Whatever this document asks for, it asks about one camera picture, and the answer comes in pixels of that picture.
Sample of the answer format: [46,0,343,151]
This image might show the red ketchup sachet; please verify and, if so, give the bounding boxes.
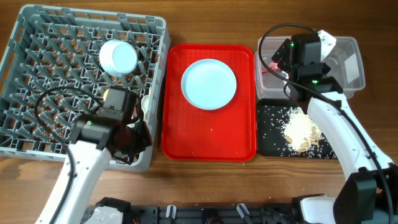
[262,62,280,73]

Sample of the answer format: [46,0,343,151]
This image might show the white plastic spoon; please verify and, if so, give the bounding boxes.
[141,95,150,116]

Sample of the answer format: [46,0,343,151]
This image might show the leftover rice and scraps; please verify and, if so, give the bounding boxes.
[282,108,325,153]

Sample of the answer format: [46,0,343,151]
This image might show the light blue small bowl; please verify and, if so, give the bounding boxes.
[99,40,138,77]

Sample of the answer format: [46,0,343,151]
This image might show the light blue plate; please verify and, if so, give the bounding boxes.
[181,58,237,110]

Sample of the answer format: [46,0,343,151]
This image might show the yellow plastic cup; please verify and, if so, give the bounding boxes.
[103,89,110,101]

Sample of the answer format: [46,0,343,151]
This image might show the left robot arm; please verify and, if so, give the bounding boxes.
[37,87,153,223]

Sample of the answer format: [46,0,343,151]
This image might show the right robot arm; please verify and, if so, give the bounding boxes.
[272,34,397,223]

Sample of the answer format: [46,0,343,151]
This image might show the black plastic waste tray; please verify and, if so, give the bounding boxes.
[257,98,336,159]

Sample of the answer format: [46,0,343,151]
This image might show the grey plastic dishwasher rack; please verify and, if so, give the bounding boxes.
[1,4,171,161]

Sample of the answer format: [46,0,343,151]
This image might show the clear plastic storage bin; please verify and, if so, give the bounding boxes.
[254,36,366,99]

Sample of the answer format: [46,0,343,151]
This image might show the red plastic serving tray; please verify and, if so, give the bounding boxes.
[161,44,257,162]

